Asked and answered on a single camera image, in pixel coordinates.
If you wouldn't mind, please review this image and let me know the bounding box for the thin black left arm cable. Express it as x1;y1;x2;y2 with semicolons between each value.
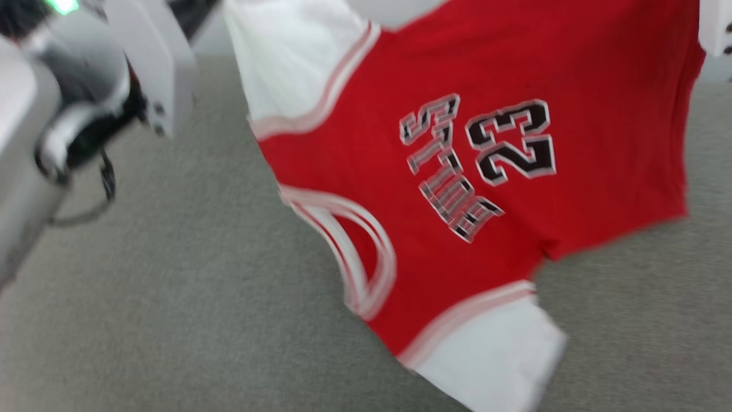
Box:
34;148;118;227

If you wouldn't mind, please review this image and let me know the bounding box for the grey fabric sofa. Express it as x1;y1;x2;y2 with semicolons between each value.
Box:
0;54;732;412

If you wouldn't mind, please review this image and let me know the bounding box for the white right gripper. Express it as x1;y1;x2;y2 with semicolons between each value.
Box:
699;0;732;58

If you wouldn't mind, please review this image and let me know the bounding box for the red and white basketball jersey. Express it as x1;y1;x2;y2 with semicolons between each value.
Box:
222;0;707;412

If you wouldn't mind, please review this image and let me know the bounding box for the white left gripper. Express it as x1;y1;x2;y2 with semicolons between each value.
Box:
23;0;198;179

